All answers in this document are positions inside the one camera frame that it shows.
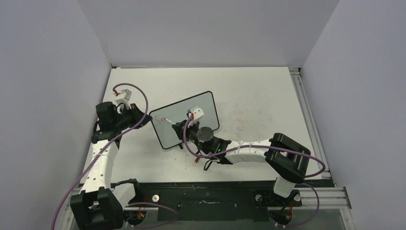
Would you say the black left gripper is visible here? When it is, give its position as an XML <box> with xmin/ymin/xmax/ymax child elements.
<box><xmin>113</xmin><ymin>103</ymin><xmax>152</xmax><ymax>131</ymax></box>

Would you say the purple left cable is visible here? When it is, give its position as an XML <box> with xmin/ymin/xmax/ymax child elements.
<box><xmin>50</xmin><ymin>82</ymin><xmax>180</xmax><ymax>230</ymax></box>

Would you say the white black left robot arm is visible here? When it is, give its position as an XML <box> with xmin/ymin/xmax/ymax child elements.
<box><xmin>70</xmin><ymin>102</ymin><xmax>152</xmax><ymax>230</ymax></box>

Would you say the black framed whiteboard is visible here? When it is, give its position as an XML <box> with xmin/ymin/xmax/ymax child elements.
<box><xmin>149</xmin><ymin>91</ymin><xmax>220</xmax><ymax>150</ymax></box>

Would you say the black base frame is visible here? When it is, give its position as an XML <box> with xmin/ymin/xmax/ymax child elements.
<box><xmin>124</xmin><ymin>181</ymin><xmax>334</xmax><ymax>223</ymax></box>

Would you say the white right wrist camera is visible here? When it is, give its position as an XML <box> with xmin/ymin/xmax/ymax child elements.
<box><xmin>186</xmin><ymin>106</ymin><xmax>204</xmax><ymax>122</ymax></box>

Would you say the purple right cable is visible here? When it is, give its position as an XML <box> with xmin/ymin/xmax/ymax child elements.
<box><xmin>183</xmin><ymin>114</ymin><xmax>327</xmax><ymax>228</ymax></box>

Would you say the purple cable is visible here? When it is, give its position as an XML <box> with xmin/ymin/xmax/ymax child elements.
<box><xmin>183</xmin><ymin>114</ymin><xmax>327</xmax><ymax>228</ymax></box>
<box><xmin>50</xmin><ymin>82</ymin><xmax>180</xmax><ymax>230</ymax></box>

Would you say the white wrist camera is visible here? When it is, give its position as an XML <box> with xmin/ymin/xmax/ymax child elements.
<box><xmin>186</xmin><ymin>106</ymin><xmax>204</xmax><ymax>122</ymax></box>
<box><xmin>114</xmin><ymin>89</ymin><xmax>132</xmax><ymax>108</ymax></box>

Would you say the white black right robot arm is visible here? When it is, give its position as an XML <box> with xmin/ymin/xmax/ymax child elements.
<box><xmin>171</xmin><ymin>121</ymin><xmax>311</xmax><ymax>205</ymax></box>

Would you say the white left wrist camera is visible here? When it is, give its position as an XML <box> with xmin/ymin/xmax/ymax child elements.
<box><xmin>114</xmin><ymin>89</ymin><xmax>132</xmax><ymax>108</ymax></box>

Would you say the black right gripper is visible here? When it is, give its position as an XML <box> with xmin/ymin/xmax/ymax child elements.
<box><xmin>174</xmin><ymin>117</ymin><xmax>211</xmax><ymax>155</ymax></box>

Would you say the aluminium rail frame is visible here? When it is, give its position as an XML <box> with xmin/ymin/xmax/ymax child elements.
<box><xmin>288</xmin><ymin>67</ymin><xmax>353</xmax><ymax>210</ymax></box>

